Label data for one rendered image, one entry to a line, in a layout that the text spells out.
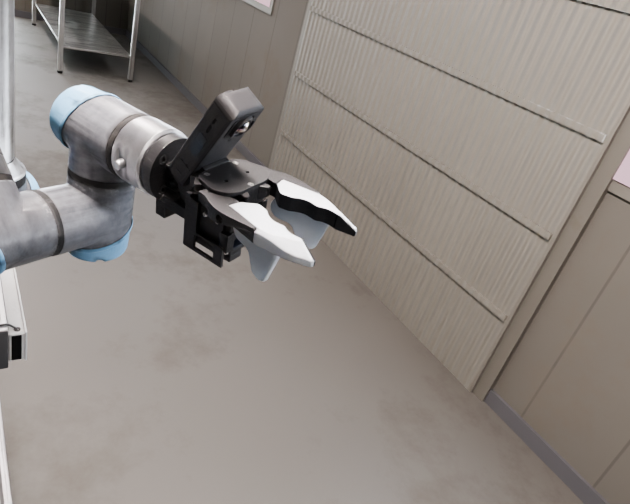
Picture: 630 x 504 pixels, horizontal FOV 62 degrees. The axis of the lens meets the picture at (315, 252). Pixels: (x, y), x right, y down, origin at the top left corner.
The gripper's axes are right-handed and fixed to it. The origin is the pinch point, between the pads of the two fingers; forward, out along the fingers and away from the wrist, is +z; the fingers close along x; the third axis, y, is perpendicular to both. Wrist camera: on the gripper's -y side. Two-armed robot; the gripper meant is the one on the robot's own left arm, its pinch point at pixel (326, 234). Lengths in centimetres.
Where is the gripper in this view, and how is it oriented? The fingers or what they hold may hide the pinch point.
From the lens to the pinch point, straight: 46.9
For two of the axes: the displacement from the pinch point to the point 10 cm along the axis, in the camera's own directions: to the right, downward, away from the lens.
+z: 8.0, 4.6, -3.7
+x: -5.6, 3.9, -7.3
